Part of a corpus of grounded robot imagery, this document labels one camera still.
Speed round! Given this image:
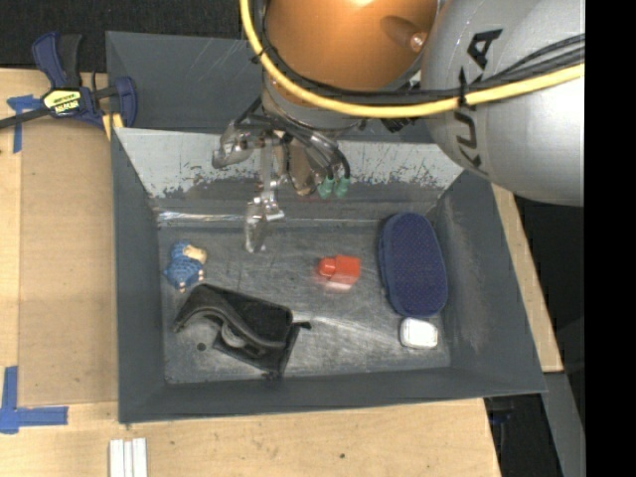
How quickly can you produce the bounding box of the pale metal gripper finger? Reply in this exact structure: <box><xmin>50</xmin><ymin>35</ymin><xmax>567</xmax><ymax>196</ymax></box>
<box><xmin>243</xmin><ymin>201</ymin><xmax>262</xmax><ymax>254</ymax></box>
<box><xmin>256</xmin><ymin>193</ymin><xmax>287</xmax><ymax>254</ymax></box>

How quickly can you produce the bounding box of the blue toy animal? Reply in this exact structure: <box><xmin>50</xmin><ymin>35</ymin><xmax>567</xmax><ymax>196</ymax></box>
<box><xmin>162</xmin><ymin>239</ymin><xmax>210</xmax><ymax>294</ymax></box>

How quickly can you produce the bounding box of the red and white toy block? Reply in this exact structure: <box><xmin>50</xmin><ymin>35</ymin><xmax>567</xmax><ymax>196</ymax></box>
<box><xmin>317</xmin><ymin>253</ymin><xmax>363</xmax><ymax>293</ymax></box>

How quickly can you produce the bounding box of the grey metal bin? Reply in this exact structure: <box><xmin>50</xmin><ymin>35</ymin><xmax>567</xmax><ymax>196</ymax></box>
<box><xmin>103</xmin><ymin>30</ymin><xmax>549</xmax><ymax>424</ymax></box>

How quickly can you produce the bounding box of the dark blue oval sponge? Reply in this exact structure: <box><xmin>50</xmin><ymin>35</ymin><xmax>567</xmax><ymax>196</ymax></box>
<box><xmin>377</xmin><ymin>211</ymin><xmax>450</xmax><ymax>319</ymax></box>

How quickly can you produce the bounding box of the brown cardboard board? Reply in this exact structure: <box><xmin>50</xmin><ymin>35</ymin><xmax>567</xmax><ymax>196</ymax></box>
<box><xmin>17</xmin><ymin>124</ymin><xmax>121</xmax><ymax>408</ymax></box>

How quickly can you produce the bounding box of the small white rounded case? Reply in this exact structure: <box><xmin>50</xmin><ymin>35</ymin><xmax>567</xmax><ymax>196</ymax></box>
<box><xmin>397</xmin><ymin>316</ymin><xmax>440</xmax><ymax>351</ymax></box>

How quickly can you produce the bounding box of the black pouch with strap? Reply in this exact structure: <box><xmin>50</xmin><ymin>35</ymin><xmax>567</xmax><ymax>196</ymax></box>
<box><xmin>171</xmin><ymin>282</ymin><xmax>313</xmax><ymax>382</ymax></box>

